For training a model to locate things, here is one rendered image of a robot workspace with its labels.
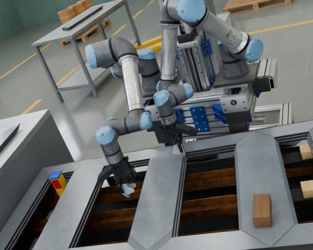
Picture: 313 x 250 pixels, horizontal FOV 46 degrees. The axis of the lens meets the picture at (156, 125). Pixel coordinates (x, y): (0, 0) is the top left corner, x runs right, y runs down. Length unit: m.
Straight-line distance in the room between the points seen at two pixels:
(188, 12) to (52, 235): 1.13
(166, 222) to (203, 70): 1.01
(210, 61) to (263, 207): 1.12
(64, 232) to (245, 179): 0.81
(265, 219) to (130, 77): 0.82
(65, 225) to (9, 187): 0.47
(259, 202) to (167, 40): 0.85
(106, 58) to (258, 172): 0.86
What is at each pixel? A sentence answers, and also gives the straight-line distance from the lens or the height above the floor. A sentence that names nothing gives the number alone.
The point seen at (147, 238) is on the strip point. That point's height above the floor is 0.85.
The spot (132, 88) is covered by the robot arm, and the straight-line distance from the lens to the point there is 1.66.
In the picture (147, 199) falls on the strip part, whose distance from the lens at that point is 1.69.
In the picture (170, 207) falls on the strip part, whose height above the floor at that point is 0.85.
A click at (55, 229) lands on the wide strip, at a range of 1.79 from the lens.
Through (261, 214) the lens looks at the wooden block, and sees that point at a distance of 1.40.
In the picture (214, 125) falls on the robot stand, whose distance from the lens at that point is 2.23.
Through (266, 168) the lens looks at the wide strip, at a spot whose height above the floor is 0.85.
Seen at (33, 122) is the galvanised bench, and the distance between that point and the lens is 2.43.
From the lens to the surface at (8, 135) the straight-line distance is 2.36.
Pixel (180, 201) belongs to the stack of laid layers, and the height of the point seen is 0.83.
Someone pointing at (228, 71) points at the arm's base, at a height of 1.08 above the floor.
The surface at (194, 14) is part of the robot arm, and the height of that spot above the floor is 1.49.
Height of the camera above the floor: 1.87
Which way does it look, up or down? 27 degrees down
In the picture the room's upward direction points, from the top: 19 degrees counter-clockwise
